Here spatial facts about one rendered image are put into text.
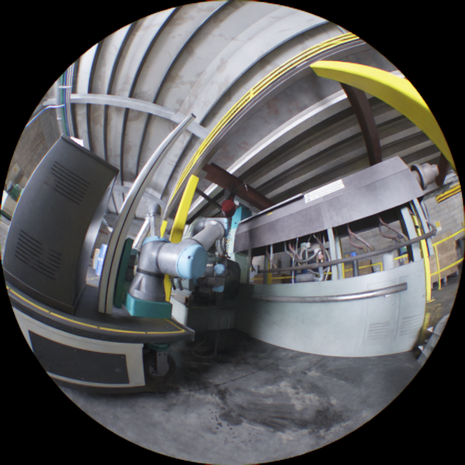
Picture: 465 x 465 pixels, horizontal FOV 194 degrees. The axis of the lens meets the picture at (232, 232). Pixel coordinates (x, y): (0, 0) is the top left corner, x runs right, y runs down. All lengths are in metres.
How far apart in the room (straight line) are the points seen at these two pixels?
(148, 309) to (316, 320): 1.08
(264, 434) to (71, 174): 1.03
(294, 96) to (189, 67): 4.27
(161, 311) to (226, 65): 5.28
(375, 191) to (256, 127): 1.31
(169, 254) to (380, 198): 1.42
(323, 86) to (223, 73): 3.87
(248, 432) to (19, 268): 0.84
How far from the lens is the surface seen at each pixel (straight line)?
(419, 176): 1.72
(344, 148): 1.97
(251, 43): 5.20
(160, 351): 0.65
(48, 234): 0.54
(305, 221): 1.39
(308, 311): 1.19
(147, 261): 0.51
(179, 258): 0.43
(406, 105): 0.56
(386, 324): 1.16
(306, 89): 1.59
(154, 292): 0.50
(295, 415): 0.71
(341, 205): 1.33
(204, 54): 5.33
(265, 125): 1.63
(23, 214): 0.61
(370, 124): 1.51
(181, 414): 0.66
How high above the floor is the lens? 0.54
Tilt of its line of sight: 23 degrees up
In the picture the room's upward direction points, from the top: 7 degrees clockwise
